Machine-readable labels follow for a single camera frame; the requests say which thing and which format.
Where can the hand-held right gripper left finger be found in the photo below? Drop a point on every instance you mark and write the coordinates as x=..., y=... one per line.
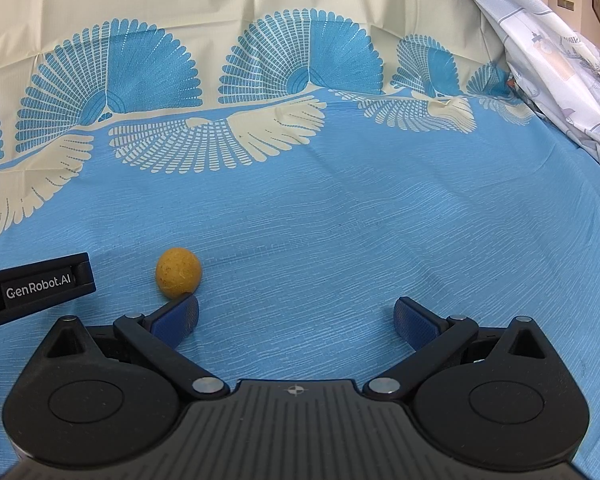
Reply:
x=176, y=321

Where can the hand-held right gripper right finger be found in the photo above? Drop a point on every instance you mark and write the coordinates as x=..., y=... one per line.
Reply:
x=414, y=324

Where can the yellow-brown longan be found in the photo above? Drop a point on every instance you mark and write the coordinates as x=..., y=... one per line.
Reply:
x=178, y=272

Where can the blue printed bed sheet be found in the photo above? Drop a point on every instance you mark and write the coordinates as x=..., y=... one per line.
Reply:
x=330, y=210

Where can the white patterned quilt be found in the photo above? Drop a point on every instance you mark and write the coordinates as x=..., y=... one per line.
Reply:
x=555, y=60

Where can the wall switch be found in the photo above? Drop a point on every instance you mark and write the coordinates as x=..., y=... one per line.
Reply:
x=565, y=4

